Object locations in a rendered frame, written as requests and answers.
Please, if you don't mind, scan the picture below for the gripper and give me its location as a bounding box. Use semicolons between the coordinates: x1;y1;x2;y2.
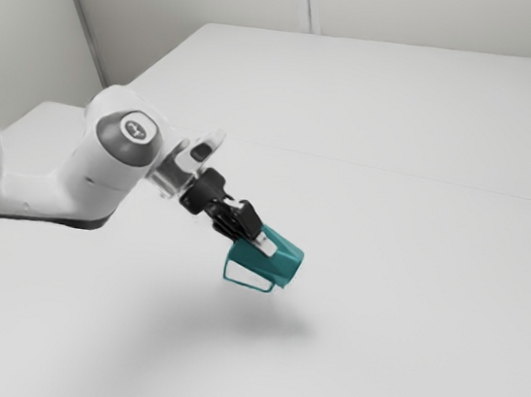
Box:
173;163;286;258

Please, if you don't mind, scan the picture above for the teal faceted mug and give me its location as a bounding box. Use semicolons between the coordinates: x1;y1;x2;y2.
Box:
220;218;310;298

